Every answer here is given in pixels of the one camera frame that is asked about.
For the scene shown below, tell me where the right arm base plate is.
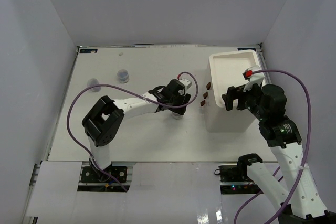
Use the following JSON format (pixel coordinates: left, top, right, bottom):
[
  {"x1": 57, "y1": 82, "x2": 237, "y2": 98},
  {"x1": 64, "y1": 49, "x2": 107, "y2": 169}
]
[{"x1": 214, "y1": 165, "x2": 261, "y2": 195}]

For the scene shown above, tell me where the paperclip jar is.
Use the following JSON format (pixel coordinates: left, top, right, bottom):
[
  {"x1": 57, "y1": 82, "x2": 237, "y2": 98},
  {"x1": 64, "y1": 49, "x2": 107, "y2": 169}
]
[
  {"x1": 117, "y1": 69, "x2": 130, "y2": 83},
  {"x1": 172, "y1": 112, "x2": 183, "y2": 120},
  {"x1": 87, "y1": 78, "x2": 101, "y2": 92}
]

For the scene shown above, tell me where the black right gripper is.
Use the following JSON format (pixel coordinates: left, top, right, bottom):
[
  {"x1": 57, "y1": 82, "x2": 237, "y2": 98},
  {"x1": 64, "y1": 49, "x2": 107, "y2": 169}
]
[{"x1": 222, "y1": 81, "x2": 267, "y2": 121}]

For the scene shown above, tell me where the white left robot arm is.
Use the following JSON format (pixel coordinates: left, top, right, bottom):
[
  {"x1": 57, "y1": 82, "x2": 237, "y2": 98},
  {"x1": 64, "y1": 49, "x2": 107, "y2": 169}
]
[{"x1": 82, "y1": 79, "x2": 192, "y2": 182}]

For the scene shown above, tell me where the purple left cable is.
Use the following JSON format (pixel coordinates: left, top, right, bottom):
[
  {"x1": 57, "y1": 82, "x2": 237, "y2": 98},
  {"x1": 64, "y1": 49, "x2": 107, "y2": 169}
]
[{"x1": 66, "y1": 71, "x2": 199, "y2": 193}]

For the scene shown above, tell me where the dark label sticker left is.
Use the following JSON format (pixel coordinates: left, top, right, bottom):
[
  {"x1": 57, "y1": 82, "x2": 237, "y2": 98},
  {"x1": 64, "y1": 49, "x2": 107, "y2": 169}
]
[{"x1": 79, "y1": 49, "x2": 98, "y2": 54}]

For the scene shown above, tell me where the brown top drawer handle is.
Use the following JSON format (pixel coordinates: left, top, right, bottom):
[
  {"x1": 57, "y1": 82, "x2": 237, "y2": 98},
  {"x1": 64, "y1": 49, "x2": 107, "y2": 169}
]
[{"x1": 206, "y1": 82, "x2": 211, "y2": 90}]

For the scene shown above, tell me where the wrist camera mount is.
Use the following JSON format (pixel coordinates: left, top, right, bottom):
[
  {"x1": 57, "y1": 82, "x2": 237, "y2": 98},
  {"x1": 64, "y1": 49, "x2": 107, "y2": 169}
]
[
  {"x1": 243, "y1": 65, "x2": 265, "y2": 92},
  {"x1": 178, "y1": 78, "x2": 192, "y2": 90}
]

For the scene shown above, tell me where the purple cable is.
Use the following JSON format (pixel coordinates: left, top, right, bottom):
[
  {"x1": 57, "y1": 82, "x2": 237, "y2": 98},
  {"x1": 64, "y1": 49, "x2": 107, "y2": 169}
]
[
  {"x1": 66, "y1": 71, "x2": 199, "y2": 193},
  {"x1": 233, "y1": 69, "x2": 312, "y2": 224}
]

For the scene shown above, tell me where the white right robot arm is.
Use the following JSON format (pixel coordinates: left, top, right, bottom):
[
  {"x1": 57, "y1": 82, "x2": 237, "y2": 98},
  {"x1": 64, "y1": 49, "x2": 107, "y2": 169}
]
[{"x1": 222, "y1": 84, "x2": 335, "y2": 223}]

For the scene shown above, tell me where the white drawer cabinet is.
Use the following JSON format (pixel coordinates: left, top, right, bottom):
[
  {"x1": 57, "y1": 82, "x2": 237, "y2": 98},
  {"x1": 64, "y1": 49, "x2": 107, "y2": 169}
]
[{"x1": 201, "y1": 49, "x2": 260, "y2": 133}]

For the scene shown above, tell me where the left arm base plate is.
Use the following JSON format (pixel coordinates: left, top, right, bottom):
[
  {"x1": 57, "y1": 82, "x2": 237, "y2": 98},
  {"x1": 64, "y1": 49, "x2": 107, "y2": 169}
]
[{"x1": 80, "y1": 165, "x2": 128, "y2": 183}]

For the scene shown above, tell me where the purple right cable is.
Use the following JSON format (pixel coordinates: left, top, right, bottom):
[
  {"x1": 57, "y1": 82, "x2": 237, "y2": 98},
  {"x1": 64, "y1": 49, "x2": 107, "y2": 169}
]
[{"x1": 233, "y1": 69, "x2": 312, "y2": 224}]

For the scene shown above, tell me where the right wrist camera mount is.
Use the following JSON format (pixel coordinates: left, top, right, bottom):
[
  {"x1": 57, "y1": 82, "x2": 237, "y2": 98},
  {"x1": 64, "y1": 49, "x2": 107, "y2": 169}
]
[{"x1": 243, "y1": 65, "x2": 265, "y2": 92}]

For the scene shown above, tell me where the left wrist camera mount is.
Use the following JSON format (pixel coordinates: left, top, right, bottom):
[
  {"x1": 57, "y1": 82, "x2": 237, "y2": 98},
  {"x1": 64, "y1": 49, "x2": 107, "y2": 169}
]
[{"x1": 178, "y1": 78, "x2": 192, "y2": 90}]

